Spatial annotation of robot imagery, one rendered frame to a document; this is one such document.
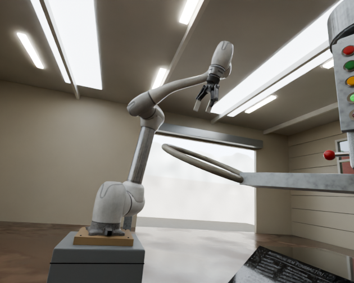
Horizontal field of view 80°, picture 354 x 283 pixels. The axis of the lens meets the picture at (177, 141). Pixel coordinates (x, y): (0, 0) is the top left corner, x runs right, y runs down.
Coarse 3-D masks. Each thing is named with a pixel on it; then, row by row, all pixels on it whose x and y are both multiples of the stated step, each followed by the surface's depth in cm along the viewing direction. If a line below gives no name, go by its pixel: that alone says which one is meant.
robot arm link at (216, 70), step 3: (210, 66) 123; (213, 66) 121; (216, 66) 120; (219, 66) 119; (210, 69) 122; (213, 69) 120; (216, 69) 120; (219, 69) 120; (222, 69) 120; (210, 72) 121; (213, 72) 120; (216, 72) 120; (219, 72) 120; (222, 72) 121; (216, 75) 121; (219, 75) 120; (222, 75) 122; (219, 78) 123
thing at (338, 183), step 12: (252, 180) 81; (264, 180) 78; (276, 180) 75; (288, 180) 73; (300, 180) 70; (312, 180) 68; (324, 180) 66; (336, 180) 64; (348, 180) 62; (336, 192) 72; (348, 192) 66
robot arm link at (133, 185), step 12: (156, 108) 141; (144, 120) 142; (156, 120) 143; (144, 132) 142; (144, 144) 140; (144, 156) 139; (132, 168) 138; (144, 168) 140; (132, 180) 135; (132, 192) 131; (132, 204) 127; (144, 204) 142
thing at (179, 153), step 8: (168, 144) 110; (168, 152) 91; (176, 152) 88; (184, 152) 123; (192, 152) 126; (184, 160) 85; (192, 160) 83; (208, 160) 126; (200, 168) 82; (208, 168) 81; (216, 168) 81; (224, 168) 123; (232, 168) 120; (224, 176) 81; (232, 176) 82; (240, 176) 84
